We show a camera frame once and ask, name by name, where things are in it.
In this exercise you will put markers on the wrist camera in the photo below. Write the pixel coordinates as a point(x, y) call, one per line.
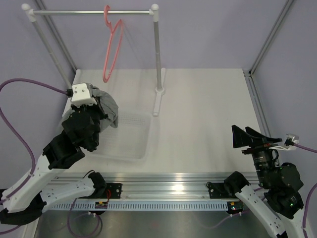
point(82, 95)
point(289, 143)

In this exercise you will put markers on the white slotted cable duct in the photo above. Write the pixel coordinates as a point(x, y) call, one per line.
point(145, 206)

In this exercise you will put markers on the aluminium mounting rail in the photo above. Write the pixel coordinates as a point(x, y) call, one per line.
point(164, 186)

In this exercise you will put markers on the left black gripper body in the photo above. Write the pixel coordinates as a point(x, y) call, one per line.
point(97, 110)

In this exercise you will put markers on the white plastic basket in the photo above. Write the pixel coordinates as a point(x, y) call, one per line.
point(129, 141)

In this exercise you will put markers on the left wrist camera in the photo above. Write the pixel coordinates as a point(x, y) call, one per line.
point(82, 95)

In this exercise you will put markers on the grey t shirt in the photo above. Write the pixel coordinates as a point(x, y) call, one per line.
point(109, 106)

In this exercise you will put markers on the left aluminium frame post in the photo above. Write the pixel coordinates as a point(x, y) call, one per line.
point(60, 42)

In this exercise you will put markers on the white clothes rack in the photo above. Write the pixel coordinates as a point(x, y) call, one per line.
point(153, 11)

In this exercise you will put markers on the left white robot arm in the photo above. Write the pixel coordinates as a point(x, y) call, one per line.
point(25, 203)

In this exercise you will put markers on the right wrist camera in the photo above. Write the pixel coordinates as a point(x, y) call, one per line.
point(289, 143)

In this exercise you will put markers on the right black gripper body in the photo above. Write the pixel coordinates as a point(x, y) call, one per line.
point(264, 147)

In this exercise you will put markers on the right aluminium frame post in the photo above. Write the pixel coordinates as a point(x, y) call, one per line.
point(272, 34)

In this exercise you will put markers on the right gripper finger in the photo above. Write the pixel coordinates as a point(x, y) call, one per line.
point(240, 137)
point(257, 139)

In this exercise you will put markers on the pink plastic hanger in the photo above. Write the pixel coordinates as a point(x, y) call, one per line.
point(113, 45)

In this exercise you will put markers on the aluminium frame post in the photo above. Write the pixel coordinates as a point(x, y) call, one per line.
point(60, 42)
point(272, 34)

